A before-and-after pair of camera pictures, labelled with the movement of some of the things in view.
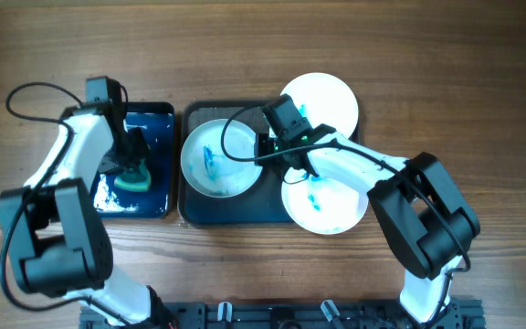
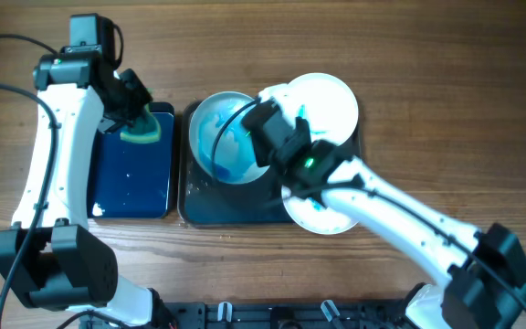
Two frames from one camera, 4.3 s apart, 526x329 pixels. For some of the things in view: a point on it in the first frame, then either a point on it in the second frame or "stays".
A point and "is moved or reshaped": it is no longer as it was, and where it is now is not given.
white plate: [324, 99] stays
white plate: [322, 206] stays
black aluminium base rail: [293, 314] stays
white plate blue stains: [205, 167] is moved or reshaped
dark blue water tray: [157, 121] stays
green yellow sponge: [138, 179] → [143, 130]
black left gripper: [142, 152] → [143, 97]
